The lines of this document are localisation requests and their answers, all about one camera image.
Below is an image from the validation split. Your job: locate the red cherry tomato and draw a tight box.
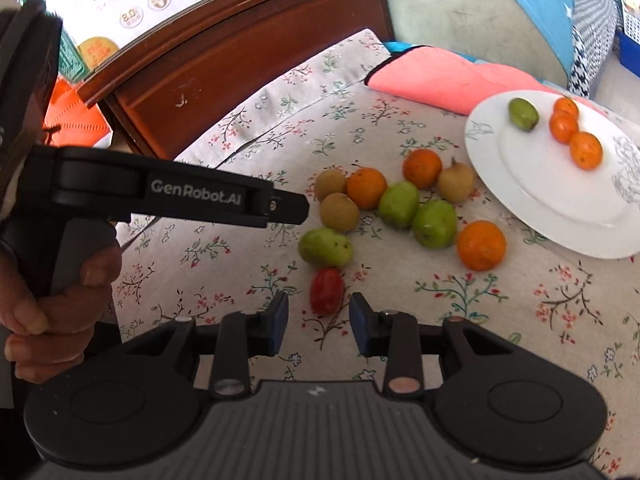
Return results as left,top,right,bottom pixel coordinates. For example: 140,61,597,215
309,268,345,316

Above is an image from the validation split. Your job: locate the green jujube bottom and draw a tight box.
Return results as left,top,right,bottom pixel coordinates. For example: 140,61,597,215
297,228,354,268

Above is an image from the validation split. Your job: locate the green jujube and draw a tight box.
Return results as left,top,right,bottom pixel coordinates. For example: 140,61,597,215
508,98,539,132
297,228,354,268
378,180,420,230
412,200,458,249

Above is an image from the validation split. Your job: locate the orange pile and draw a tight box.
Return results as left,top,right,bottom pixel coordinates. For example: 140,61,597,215
456,220,508,272
346,167,387,210
402,148,442,190

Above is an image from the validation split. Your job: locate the brown kiwi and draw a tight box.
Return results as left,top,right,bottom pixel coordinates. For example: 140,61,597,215
320,193,360,232
314,169,347,203
436,158,476,204

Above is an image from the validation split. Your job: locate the orange top pile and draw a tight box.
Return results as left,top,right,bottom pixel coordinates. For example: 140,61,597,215
402,148,442,190

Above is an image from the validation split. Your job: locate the person left hand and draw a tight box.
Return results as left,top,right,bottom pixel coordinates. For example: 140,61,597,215
1,242,122,384

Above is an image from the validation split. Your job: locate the orange packaging bag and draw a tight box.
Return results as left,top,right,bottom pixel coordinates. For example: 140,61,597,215
44,76,112,148

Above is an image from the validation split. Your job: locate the white ceramic plate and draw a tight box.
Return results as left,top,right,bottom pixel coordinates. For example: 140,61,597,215
464,91,639,259

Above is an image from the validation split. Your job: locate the pink folded towel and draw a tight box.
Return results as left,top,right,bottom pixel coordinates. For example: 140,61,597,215
364,45,606,116

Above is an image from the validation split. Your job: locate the small orange near plate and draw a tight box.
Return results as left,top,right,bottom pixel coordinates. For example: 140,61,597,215
549,110,579,145

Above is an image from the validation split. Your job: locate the small orange plate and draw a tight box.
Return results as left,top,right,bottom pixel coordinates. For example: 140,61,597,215
549,110,579,145
553,96,579,120

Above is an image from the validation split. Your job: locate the small orange far plate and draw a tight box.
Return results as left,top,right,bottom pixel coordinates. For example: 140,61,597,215
553,96,579,120

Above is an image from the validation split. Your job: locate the pale green sofa cushion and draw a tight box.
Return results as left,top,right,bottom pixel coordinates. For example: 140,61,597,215
386,0,572,88

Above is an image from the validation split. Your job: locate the blue plastic bin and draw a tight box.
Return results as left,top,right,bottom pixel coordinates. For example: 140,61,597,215
616,30,640,75

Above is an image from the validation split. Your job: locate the houndstooth sofa cover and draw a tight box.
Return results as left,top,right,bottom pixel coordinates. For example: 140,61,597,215
568,0,620,98

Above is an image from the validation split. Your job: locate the white laundry basket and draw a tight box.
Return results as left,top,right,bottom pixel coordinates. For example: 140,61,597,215
620,0,640,44

